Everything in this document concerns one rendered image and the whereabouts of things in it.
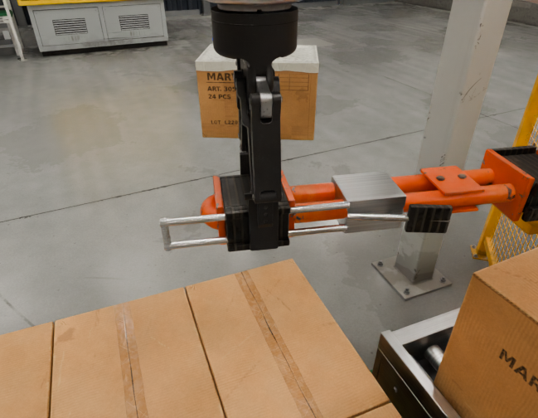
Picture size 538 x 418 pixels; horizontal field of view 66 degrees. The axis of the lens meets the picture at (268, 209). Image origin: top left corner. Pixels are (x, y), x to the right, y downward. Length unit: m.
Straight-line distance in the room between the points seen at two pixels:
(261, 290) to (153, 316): 0.35
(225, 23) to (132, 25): 7.30
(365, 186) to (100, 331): 1.03
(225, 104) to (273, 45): 1.84
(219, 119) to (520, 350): 1.73
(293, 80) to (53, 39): 5.85
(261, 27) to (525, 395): 0.84
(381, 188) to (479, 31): 1.33
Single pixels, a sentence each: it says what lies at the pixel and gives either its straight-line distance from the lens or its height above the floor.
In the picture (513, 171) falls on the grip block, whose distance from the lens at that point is 0.57.
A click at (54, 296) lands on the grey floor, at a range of 2.39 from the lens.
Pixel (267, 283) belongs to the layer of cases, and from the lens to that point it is 1.41.
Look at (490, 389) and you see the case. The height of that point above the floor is 0.72.
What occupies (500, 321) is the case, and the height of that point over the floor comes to 0.89.
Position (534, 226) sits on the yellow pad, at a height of 1.15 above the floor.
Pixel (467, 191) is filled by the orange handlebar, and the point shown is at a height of 1.27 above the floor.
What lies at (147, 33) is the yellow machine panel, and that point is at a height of 0.22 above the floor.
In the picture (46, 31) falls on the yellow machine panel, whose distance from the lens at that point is 7.58.
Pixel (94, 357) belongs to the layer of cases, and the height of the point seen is 0.54.
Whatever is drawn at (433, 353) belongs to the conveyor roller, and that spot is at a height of 0.55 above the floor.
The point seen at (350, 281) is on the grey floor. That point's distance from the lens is 2.25.
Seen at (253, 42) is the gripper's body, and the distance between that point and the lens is 0.36.
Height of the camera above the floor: 1.51
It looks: 33 degrees down
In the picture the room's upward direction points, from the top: straight up
